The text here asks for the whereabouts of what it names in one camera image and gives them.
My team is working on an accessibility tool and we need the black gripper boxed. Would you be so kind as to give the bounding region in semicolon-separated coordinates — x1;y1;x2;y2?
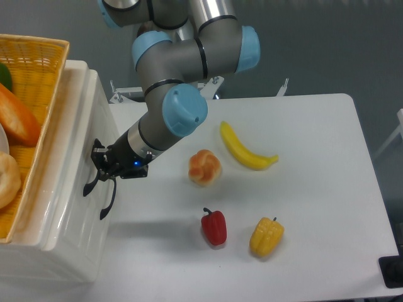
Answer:
91;128;157;182

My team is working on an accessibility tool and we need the white top drawer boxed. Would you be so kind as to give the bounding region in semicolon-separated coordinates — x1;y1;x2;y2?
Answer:
45;70;119;282

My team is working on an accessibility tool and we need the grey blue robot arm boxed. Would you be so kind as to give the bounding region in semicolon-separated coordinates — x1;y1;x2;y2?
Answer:
91;1;260;181

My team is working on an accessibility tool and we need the white drawer cabinet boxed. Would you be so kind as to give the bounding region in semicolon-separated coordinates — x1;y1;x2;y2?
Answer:
1;60;119;282

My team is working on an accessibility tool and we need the orange baguette bread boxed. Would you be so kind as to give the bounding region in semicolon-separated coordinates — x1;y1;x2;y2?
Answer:
1;84;41;147

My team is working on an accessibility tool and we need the tan bagel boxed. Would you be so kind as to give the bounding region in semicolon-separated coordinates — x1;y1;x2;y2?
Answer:
0;152;21;208

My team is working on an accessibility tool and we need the white plate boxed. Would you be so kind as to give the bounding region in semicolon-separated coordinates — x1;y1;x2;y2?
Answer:
0;125;9;154

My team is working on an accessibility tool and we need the knotted bread roll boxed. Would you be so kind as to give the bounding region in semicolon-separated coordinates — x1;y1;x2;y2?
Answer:
188;149;222;187

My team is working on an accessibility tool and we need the yellow woven basket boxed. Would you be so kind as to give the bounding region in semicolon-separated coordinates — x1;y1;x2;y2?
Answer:
1;34;70;244

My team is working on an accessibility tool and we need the green pepper in basket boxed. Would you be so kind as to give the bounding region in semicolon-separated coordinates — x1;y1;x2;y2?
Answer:
0;63;13;91

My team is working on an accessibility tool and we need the red bell pepper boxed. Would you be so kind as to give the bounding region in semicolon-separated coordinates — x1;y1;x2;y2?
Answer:
201;208;227;246

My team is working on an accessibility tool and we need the yellow banana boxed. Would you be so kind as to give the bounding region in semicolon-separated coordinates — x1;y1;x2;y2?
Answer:
220;121;279;171

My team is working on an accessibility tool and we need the yellow bell pepper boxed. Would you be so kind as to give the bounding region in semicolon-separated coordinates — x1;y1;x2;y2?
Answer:
249;217;285;257

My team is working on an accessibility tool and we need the black device at edge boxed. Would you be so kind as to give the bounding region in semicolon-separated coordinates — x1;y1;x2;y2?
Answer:
378;255;402;288

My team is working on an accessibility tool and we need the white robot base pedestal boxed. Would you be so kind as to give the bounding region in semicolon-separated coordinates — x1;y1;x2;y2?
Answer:
108;21;225;104

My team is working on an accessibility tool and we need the white chair frame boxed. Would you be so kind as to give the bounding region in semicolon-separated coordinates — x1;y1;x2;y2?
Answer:
380;109;403;153

